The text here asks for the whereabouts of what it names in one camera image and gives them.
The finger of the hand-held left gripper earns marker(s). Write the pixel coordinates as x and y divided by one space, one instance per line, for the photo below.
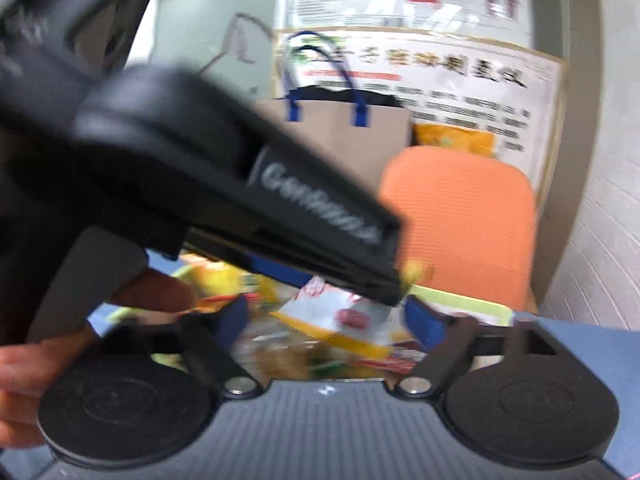
350 280

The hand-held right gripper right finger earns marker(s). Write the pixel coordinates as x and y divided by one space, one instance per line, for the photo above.
422 322

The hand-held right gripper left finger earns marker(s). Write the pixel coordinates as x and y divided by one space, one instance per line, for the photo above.
232 320

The yellow triangular chips packet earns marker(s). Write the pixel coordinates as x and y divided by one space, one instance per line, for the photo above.
220 280

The green cardboard box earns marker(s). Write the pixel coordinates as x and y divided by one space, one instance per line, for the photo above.
465 305

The white yellow snack packet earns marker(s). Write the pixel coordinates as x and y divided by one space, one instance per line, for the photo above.
325 320

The person's left hand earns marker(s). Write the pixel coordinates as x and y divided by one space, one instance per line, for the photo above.
30 370

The orange chair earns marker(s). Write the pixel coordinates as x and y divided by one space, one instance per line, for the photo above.
460 220

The yellow plastic bag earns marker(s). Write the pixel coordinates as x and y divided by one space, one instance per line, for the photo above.
450 140

